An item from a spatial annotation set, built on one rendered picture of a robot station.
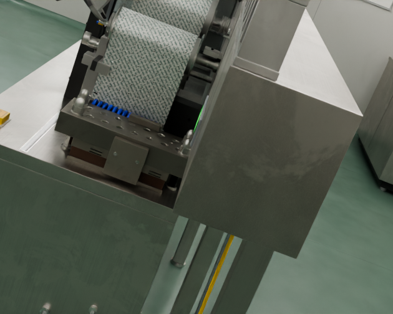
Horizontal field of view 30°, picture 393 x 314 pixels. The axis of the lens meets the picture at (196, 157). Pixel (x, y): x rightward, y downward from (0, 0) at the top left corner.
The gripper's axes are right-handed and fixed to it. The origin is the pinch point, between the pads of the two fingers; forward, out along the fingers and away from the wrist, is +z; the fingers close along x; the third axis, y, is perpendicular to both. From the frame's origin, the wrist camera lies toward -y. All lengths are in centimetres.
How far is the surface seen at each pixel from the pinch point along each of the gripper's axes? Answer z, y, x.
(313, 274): 185, -10, 163
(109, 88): 19.4, -7.7, -4.4
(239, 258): 54, 20, -81
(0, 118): 10.4, -36.0, -17.5
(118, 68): 15.4, -2.1, -4.4
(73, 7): -19, -158, 552
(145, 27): 9.2, 10.8, -3.0
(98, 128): 25.6, -10.4, -24.1
